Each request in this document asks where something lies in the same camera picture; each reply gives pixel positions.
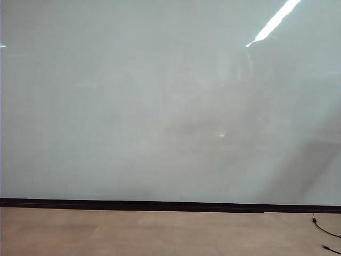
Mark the large white whiteboard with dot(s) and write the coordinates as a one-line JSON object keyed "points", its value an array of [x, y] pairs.
{"points": [[106, 106]]}

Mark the black whiteboard pen tray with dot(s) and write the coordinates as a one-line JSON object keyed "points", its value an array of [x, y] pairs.
{"points": [[133, 210]]}

